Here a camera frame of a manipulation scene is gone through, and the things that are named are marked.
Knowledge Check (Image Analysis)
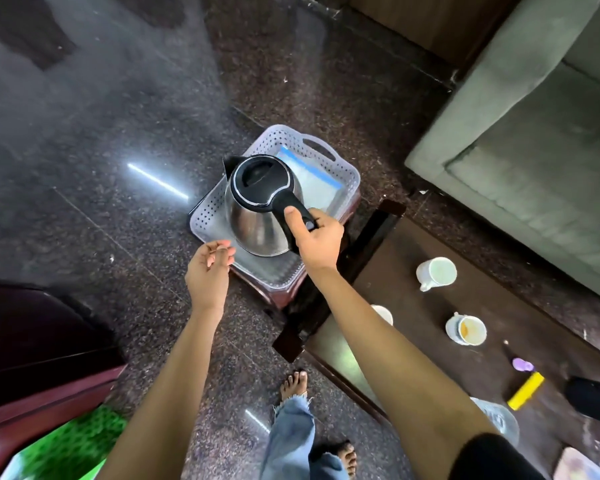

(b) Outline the person's right hand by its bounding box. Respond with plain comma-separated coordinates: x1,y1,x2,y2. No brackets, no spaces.
283,206,345,273

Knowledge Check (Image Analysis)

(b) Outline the person's left hand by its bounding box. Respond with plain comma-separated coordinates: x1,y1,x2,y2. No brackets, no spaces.
185,240,237,316

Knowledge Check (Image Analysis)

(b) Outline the steel electric kettle black handle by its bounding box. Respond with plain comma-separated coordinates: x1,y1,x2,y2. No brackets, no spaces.
222,154,321,259

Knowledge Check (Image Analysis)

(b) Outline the person's right forearm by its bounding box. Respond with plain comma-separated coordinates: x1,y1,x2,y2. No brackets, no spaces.
306,266,501,480

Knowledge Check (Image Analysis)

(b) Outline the person's left forearm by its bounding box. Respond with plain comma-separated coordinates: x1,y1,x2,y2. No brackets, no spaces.
97,304,227,480

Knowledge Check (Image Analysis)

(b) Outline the white perforated plastic basket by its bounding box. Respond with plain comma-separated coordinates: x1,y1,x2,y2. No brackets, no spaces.
189,125,362,290

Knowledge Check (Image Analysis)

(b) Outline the blue and white plastic bag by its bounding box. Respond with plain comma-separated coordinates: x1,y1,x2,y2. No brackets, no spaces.
275,146,343,215

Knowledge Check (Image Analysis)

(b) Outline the person's left foot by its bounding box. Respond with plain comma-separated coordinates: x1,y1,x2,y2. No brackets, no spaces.
279,371,310,403

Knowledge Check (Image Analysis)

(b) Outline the person's foot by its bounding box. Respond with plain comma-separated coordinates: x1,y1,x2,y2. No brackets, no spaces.
279,371,310,403
335,442,359,480

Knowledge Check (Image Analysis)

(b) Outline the dark wooden coffee table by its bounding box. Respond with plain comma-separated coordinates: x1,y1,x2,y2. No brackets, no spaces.
272,199,600,480

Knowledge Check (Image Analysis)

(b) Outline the white cup with tea residue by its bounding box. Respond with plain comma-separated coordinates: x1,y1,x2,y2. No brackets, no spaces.
445,312,488,347

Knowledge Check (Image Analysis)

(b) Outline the blue frayed jeans leg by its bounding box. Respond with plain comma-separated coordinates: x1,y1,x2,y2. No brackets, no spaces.
258,395,351,480

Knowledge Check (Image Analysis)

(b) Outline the dark maroon wooden furniture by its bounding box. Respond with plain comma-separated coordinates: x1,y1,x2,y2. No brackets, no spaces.
0,280,129,480

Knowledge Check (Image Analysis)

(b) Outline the brown wooden cabinet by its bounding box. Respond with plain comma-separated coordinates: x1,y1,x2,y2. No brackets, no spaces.
349,0,527,71

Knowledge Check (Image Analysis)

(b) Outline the green mat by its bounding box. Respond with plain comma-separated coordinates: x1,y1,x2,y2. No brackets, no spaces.
0,405,129,480

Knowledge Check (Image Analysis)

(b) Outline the person's right foot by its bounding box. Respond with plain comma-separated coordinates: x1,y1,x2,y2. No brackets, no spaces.
335,442,359,480

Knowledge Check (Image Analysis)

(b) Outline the grey green sofa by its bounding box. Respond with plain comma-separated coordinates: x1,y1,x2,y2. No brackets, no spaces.
405,0,600,309

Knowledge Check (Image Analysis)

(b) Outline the yellow plastic bar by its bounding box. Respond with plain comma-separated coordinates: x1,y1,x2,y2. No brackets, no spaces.
507,372,546,412

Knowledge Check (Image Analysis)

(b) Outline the black sleeve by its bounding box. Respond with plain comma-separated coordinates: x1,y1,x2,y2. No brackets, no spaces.
447,433,547,480

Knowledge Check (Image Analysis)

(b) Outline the black pouch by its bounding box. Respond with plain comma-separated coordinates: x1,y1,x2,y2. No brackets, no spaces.
564,377,600,428

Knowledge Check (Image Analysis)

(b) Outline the pink board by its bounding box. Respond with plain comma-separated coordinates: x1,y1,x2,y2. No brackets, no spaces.
552,447,600,480

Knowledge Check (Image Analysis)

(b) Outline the white mug with handle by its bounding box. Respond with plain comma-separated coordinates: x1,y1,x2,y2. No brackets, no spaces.
416,257,458,293

